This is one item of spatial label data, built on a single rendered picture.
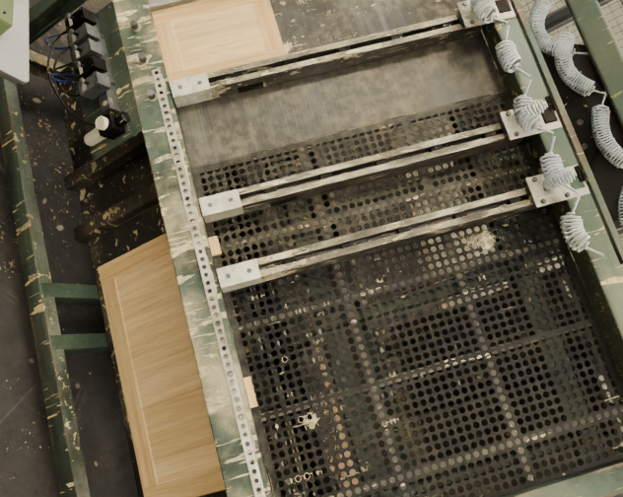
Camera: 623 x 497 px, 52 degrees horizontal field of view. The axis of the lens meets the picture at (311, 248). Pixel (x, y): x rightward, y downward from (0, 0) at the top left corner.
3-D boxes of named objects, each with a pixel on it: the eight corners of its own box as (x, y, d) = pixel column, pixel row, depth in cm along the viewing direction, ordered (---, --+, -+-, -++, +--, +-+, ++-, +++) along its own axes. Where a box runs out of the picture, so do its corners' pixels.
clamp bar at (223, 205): (199, 200, 206) (188, 172, 183) (542, 113, 218) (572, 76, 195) (207, 229, 204) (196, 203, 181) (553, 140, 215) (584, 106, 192)
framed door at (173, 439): (102, 267, 248) (98, 267, 246) (210, 213, 224) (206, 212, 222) (151, 508, 225) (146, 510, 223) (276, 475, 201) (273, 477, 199)
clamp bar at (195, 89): (172, 87, 217) (157, 46, 194) (499, 10, 228) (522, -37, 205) (177, 112, 214) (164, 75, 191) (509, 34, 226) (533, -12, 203)
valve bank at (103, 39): (33, 20, 218) (80, -18, 208) (67, 35, 230) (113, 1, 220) (58, 151, 205) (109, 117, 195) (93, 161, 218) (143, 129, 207)
